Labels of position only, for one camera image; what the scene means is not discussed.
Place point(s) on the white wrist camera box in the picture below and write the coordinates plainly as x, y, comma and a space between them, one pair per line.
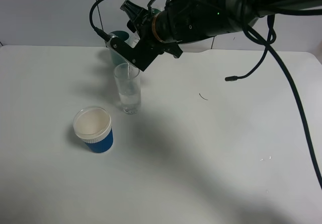
141, 55

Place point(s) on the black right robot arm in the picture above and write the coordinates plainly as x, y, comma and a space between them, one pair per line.
187, 21

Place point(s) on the tall clear glass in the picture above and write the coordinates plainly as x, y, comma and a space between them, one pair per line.
127, 79

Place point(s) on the blue white ribbed cup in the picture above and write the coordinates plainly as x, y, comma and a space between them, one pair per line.
93, 125

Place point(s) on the teal green cup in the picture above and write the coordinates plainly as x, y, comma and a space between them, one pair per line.
116, 58

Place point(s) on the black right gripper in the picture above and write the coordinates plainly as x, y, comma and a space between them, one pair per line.
157, 30

